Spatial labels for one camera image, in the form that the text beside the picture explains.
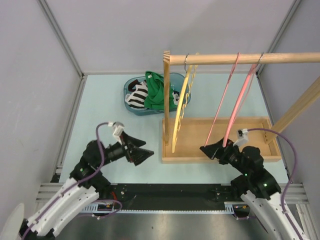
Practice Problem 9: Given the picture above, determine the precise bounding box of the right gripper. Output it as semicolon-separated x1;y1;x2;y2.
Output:
199;136;250;176

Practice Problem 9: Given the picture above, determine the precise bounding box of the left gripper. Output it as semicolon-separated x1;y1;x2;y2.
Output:
96;130;154;168

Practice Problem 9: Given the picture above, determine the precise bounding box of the green tank top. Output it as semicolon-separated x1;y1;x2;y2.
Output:
144;71;180;110

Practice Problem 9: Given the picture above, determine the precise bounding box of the striped black white top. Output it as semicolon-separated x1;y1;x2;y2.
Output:
124;80;181;110

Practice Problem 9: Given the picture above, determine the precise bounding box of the thick pink hanger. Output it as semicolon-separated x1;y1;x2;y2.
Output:
222;52;264;147

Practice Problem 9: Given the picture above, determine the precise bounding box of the yellow hanger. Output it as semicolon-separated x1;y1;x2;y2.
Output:
171;64;198;153

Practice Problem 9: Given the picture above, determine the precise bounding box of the thin pink wire hanger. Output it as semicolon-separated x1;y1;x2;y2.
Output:
204;52;240;147

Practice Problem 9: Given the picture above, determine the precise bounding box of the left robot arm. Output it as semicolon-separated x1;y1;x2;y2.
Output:
18;132;154;240

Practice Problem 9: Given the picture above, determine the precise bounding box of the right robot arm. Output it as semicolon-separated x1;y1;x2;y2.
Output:
199;140;308;240

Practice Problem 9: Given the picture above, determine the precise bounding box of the wooden clothes rack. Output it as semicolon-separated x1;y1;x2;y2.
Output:
162;51;320;164

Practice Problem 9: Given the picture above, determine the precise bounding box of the teal plastic basin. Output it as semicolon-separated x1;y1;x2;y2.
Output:
123;72;192;117

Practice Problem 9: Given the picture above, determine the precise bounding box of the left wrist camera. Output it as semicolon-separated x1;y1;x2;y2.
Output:
107;121;125;144

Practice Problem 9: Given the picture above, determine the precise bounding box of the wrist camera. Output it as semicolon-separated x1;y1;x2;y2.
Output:
107;121;125;144
233;128;249;147

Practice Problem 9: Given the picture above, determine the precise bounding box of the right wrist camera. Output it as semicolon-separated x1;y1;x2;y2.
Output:
233;128;249;147

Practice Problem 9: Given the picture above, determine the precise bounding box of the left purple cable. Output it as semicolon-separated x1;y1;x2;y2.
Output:
21;121;123;238

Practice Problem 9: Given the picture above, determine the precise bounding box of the purple cable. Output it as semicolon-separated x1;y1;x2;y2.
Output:
234;127;308;238
21;121;123;238

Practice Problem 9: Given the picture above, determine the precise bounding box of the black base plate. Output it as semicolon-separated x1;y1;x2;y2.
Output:
98;183;250;218

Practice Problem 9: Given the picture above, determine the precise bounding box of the white cable duct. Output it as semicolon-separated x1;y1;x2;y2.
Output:
80;203;235;215

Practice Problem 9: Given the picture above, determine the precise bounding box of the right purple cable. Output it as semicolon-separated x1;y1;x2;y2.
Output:
234;127;308;238

